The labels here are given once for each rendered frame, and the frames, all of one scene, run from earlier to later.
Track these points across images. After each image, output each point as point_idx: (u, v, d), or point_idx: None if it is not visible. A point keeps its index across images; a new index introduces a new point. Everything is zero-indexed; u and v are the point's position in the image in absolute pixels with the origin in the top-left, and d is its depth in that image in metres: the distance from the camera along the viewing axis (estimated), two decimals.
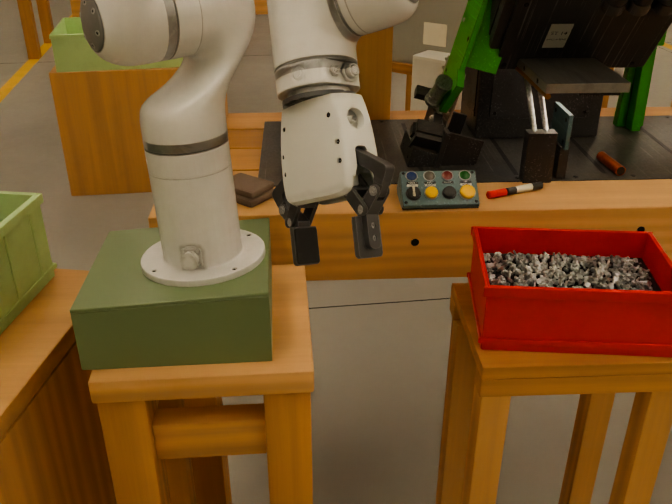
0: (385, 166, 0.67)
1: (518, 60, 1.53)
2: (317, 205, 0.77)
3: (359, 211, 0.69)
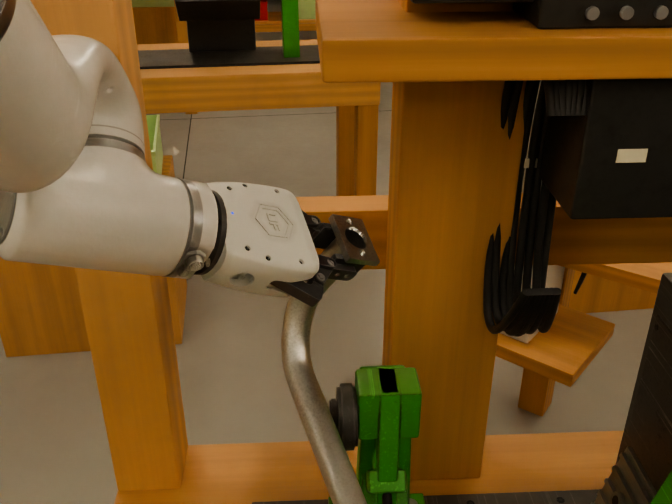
0: (312, 306, 0.67)
1: None
2: None
3: None
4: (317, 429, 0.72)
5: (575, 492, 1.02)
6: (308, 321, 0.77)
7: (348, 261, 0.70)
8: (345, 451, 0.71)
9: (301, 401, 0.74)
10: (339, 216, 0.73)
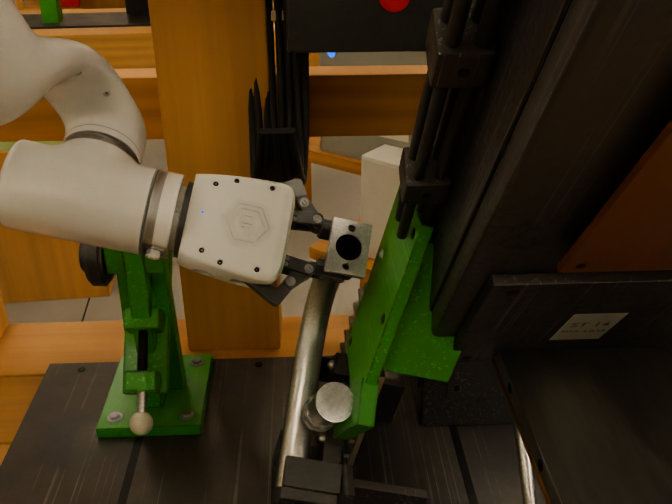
0: (275, 306, 0.71)
1: (498, 354, 0.69)
2: (294, 221, 0.72)
3: None
4: (292, 399, 0.79)
5: None
6: (325, 298, 0.81)
7: (326, 271, 0.71)
8: (306, 428, 0.78)
9: (294, 368, 0.81)
10: (341, 220, 0.72)
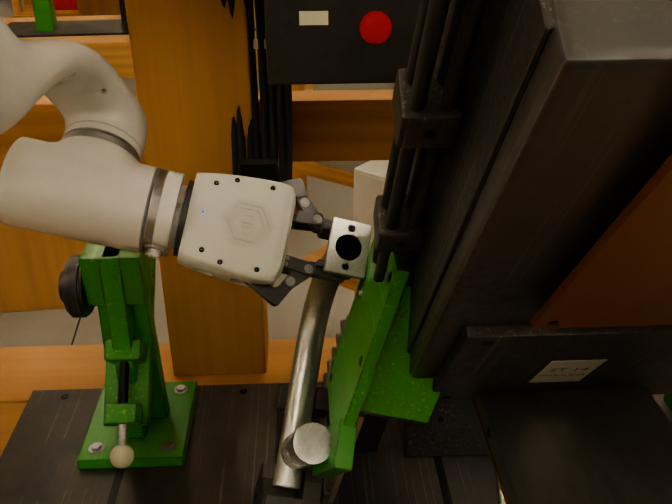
0: (275, 306, 0.71)
1: (478, 395, 0.68)
2: (294, 221, 0.72)
3: None
4: (291, 398, 0.79)
5: None
6: (325, 297, 0.81)
7: (325, 271, 0.71)
8: None
9: (293, 367, 0.81)
10: (341, 220, 0.72)
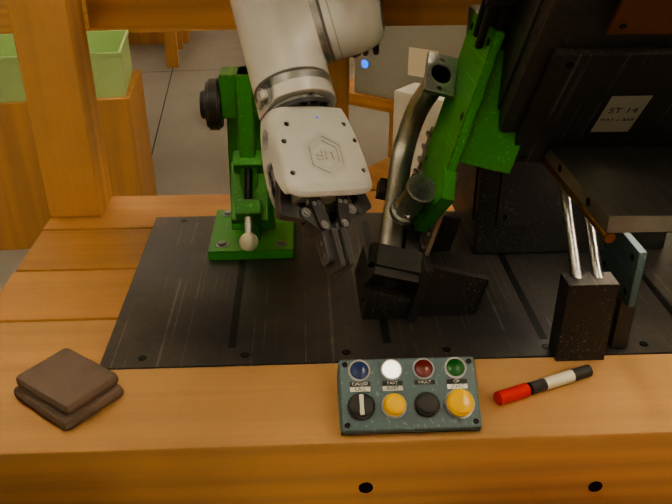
0: (276, 217, 0.72)
1: (549, 150, 0.89)
2: (337, 200, 0.74)
3: (315, 234, 0.75)
4: (388, 209, 0.99)
5: None
6: (413, 131, 1.01)
7: (424, 91, 0.91)
8: (400, 230, 0.98)
9: (388, 187, 1.01)
10: (435, 53, 0.92)
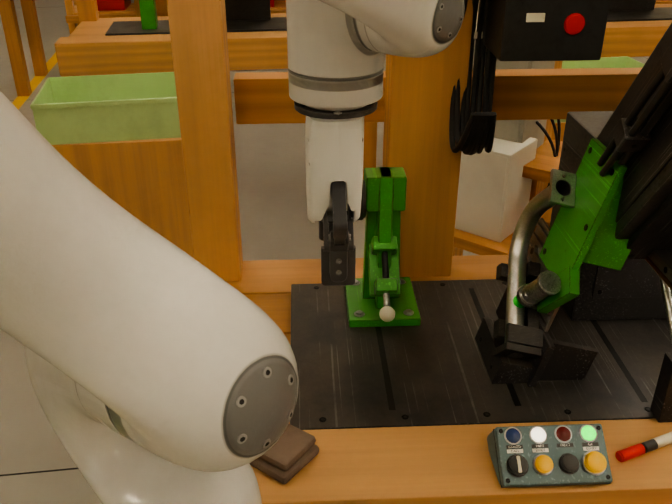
0: None
1: (653, 252, 1.10)
2: (323, 221, 0.68)
3: None
4: (511, 292, 1.20)
5: None
6: (531, 226, 1.21)
7: (550, 202, 1.11)
8: (522, 310, 1.19)
9: (509, 273, 1.22)
10: (557, 170, 1.13)
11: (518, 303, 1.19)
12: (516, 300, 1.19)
